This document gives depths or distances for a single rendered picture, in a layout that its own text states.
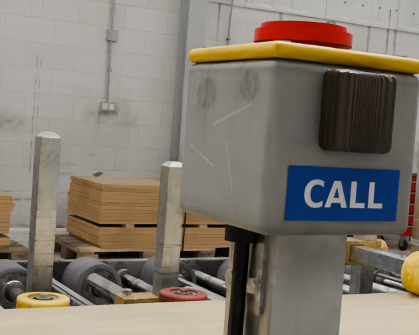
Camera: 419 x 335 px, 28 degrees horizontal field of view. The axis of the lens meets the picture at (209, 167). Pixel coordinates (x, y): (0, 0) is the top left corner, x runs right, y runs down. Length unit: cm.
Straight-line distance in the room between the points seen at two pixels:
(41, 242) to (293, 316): 113
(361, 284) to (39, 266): 69
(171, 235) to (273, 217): 123
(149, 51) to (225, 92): 783
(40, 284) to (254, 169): 117
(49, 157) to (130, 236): 533
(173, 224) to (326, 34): 121
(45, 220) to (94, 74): 652
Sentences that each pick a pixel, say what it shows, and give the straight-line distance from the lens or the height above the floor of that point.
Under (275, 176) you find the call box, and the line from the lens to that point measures 30.
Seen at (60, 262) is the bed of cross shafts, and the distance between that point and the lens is 202.
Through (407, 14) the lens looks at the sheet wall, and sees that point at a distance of 995.
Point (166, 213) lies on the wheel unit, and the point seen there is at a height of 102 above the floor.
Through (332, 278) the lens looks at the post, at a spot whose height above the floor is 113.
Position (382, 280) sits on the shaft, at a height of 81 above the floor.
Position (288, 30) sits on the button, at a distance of 33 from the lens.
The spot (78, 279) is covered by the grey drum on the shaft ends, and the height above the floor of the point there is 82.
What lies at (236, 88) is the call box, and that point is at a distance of 32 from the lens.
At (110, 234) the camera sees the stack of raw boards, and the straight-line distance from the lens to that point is 667.
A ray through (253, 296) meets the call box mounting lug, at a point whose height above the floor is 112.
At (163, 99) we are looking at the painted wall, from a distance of 820.
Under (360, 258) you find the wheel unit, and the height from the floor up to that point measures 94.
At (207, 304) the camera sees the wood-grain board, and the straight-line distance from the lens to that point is 136.
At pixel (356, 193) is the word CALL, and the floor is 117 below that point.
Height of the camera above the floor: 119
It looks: 3 degrees down
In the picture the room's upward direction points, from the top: 4 degrees clockwise
